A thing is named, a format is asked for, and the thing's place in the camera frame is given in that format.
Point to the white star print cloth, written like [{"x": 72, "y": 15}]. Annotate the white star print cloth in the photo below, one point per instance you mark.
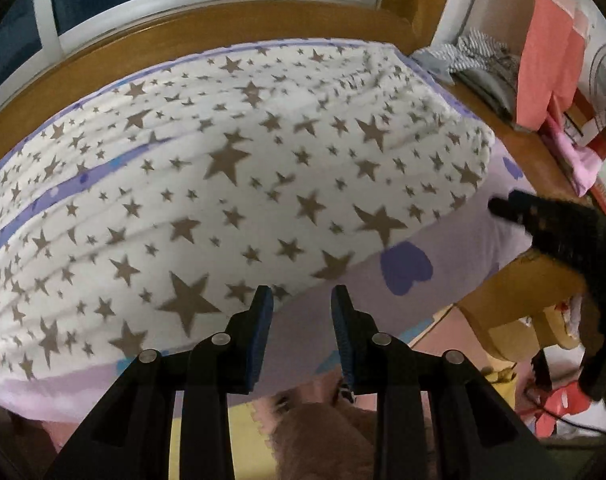
[{"x": 233, "y": 185}]

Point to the pastel foam floor mat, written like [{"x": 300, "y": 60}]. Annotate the pastel foam floor mat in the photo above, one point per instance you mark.
[{"x": 248, "y": 425}]

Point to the person's brown fuzzy clothing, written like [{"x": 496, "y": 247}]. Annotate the person's brown fuzzy clothing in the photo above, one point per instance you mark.
[{"x": 333, "y": 435}]

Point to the grey folded cloth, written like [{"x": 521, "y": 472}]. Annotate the grey folded cloth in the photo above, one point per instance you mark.
[{"x": 493, "y": 90}]

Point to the purple dotted bed sheet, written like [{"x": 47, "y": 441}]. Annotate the purple dotted bed sheet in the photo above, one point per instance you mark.
[{"x": 458, "y": 232}]

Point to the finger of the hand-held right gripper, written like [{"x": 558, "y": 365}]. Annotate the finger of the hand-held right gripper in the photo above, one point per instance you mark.
[
  {"x": 563, "y": 245},
  {"x": 558, "y": 212}
]

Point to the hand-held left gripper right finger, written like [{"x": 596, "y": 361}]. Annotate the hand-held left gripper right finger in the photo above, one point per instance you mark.
[{"x": 343, "y": 340}]

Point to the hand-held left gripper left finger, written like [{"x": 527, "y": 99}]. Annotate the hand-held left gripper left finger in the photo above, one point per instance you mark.
[{"x": 262, "y": 340}]

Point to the pink towel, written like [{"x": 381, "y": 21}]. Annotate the pink towel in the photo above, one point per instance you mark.
[{"x": 548, "y": 60}]

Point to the light pink cloth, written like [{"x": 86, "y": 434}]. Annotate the light pink cloth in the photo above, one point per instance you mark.
[{"x": 578, "y": 160}]

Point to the grey striped cloth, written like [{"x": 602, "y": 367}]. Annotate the grey striped cloth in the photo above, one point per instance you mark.
[{"x": 468, "y": 50}]

